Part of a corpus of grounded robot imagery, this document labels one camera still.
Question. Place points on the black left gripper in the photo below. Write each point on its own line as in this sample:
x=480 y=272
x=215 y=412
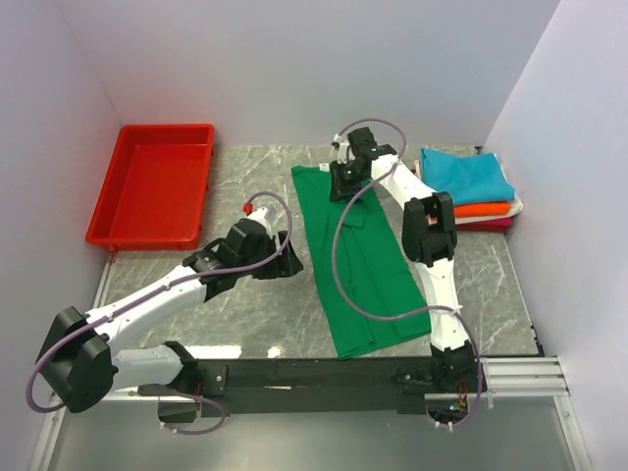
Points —
x=283 y=254

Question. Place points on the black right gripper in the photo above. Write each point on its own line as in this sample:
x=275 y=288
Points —
x=341 y=182

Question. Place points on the green t shirt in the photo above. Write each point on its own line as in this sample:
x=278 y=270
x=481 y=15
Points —
x=373 y=272

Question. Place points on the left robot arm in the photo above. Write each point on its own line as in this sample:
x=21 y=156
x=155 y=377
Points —
x=85 y=356

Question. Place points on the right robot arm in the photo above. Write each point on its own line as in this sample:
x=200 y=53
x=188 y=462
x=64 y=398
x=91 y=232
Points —
x=428 y=239

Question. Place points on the teal folded shirt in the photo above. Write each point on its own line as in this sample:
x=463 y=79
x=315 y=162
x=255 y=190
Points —
x=468 y=180

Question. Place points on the red plastic bin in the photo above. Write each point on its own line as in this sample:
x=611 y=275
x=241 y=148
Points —
x=153 y=195

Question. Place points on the orange folded shirt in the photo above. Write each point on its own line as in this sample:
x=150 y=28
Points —
x=483 y=209

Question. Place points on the magenta folded shirt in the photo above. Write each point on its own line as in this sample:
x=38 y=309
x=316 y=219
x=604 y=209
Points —
x=500 y=226

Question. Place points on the white folded shirt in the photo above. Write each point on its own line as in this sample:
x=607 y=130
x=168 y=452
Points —
x=516 y=206

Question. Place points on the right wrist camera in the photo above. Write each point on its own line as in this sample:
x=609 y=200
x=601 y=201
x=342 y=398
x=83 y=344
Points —
x=341 y=151

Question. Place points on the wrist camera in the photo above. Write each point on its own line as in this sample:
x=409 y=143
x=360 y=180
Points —
x=341 y=151
x=263 y=215

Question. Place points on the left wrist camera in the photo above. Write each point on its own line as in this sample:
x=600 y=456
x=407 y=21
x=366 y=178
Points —
x=263 y=215

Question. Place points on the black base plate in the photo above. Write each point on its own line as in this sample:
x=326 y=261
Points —
x=401 y=384

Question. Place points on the aluminium rail frame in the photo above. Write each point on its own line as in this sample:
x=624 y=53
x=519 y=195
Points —
x=504 y=377

